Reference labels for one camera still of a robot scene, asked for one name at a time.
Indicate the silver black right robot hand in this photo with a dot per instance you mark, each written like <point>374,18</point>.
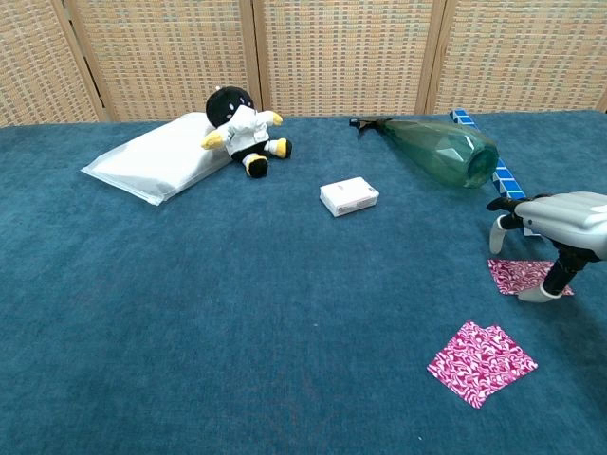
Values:
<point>569,218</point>

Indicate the small white box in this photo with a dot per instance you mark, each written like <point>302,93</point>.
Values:
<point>348,194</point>

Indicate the blue white snake puzzle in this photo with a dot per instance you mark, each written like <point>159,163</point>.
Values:
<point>509,182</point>

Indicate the green glass spray bottle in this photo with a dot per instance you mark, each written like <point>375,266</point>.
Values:
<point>436,151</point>

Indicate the woven wicker screen panel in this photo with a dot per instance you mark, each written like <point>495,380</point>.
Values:
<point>33,61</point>
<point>341,57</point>
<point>166,57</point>
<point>517,57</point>

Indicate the black white plush doll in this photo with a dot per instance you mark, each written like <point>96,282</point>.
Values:
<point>242,132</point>

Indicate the blue felt table cover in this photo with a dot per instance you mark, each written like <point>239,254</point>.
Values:
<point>189,308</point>

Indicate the white padded plastic bag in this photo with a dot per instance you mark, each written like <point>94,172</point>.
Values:
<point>152,161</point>

